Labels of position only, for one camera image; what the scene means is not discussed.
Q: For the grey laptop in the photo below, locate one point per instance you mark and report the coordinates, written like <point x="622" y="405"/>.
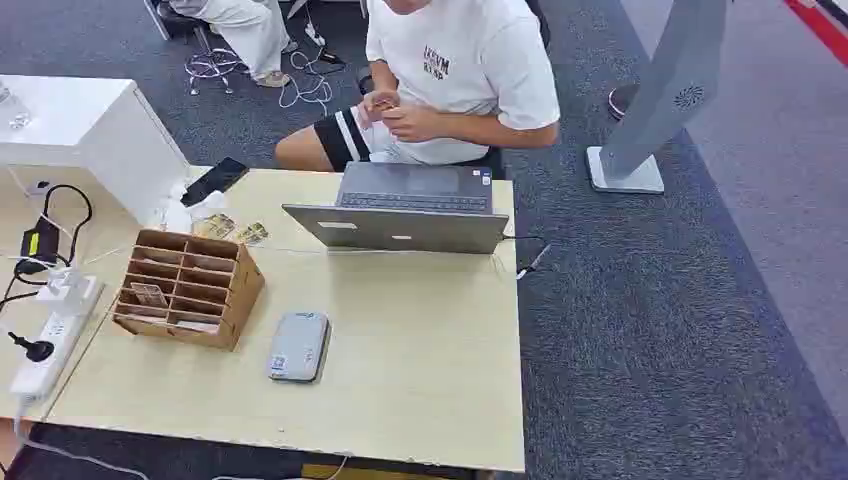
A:
<point x="404" y="212"/>

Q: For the wooden card box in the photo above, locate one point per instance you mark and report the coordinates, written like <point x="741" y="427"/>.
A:
<point x="189" y="288"/>

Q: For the black smartphone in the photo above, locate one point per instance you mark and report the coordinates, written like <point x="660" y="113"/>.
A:
<point x="214" y="181"/>

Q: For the white cabinet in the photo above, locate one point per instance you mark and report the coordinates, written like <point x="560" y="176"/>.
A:
<point x="86" y="139"/>

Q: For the grey floor stand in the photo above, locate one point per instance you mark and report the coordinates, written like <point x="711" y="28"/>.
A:
<point x="652" y="93"/>

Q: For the seated person in background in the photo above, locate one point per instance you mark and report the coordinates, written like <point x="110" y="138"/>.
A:
<point x="238" y="30"/>

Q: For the chrome stool base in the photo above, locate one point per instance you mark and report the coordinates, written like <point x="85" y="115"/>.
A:
<point x="210" y="65"/>

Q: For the white power strip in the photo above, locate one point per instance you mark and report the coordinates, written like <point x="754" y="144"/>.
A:
<point x="54" y="344"/>

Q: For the white tissue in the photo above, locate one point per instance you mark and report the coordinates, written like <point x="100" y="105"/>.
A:
<point x="177" y="213"/>

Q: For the person's right hand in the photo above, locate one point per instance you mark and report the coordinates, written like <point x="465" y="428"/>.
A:
<point x="372" y="106"/>

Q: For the black plug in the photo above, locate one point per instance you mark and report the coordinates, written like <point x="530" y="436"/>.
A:
<point x="33" y="348"/>

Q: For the black round floor object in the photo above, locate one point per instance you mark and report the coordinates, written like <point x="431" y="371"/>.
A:
<point x="621" y="100"/>

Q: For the card in box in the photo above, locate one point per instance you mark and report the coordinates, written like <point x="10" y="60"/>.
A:
<point x="150" y="295"/>

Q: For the printed card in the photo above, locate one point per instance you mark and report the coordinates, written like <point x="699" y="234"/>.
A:
<point x="214" y="226"/>
<point x="252" y="234"/>

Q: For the person's hand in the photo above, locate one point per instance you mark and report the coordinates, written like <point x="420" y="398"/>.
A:
<point x="372" y="106"/>
<point x="411" y="122"/>

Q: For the black power adapter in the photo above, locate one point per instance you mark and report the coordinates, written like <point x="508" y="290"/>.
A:
<point x="40" y="240"/>

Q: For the grey card reader device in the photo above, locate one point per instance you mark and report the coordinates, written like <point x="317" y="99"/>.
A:
<point x="299" y="346"/>

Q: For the white charger plug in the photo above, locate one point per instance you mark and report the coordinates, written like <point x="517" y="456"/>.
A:
<point x="65" y="286"/>

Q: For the person's left hand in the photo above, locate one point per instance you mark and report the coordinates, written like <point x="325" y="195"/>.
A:
<point x="411" y="122"/>

